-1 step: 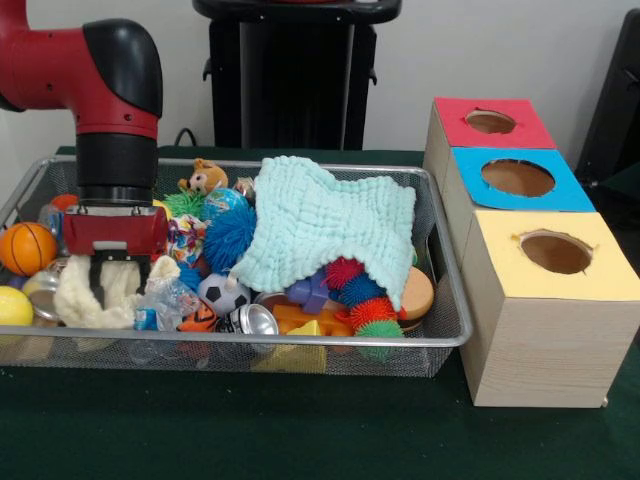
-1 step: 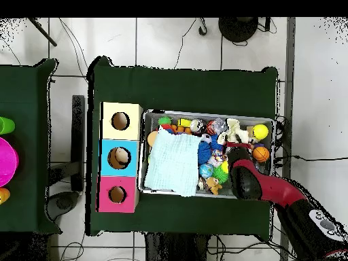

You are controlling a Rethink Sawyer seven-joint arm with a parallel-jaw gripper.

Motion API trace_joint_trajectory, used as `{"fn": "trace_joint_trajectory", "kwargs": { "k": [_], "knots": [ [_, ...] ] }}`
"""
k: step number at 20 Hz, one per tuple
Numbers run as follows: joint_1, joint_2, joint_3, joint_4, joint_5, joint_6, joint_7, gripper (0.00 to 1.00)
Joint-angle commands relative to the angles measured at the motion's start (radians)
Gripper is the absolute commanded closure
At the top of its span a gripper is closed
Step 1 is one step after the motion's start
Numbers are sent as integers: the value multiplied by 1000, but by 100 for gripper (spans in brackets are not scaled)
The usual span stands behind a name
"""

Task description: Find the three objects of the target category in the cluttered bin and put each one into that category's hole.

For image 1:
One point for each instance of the cream knitted cloth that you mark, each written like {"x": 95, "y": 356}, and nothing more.
{"x": 75, "y": 300}

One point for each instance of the mint knitted cloth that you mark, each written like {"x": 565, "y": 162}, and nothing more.
{"x": 320, "y": 220}

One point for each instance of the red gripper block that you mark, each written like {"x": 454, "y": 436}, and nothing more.
{"x": 115, "y": 230}

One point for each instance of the small soccer ball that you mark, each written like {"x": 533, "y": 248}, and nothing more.
{"x": 220, "y": 295}

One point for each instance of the colourful patterned cloth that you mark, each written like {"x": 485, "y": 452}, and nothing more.
{"x": 187, "y": 240}

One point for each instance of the wooden three-hole sorting box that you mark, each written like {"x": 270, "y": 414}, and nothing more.
{"x": 550, "y": 350}

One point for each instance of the yellow plastic ball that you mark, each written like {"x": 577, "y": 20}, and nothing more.
{"x": 15, "y": 307}

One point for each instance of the brown plush animal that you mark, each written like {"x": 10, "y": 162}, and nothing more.
{"x": 207, "y": 175}

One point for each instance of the crushed silver can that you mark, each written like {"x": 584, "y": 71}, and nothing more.
{"x": 255, "y": 320}

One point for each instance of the globe print ball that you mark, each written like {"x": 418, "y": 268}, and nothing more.
{"x": 225, "y": 202}

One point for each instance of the blue spiky rubber ball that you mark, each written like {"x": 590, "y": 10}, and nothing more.
{"x": 227, "y": 237}

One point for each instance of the dark green tablecloth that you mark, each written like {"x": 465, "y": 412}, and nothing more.
{"x": 300, "y": 435}

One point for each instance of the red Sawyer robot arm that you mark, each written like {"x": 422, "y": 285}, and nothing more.
{"x": 40, "y": 65}

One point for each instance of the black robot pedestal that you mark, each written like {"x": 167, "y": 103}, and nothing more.
{"x": 300, "y": 85}

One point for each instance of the orange basketball toy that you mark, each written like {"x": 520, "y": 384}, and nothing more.
{"x": 27, "y": 250}

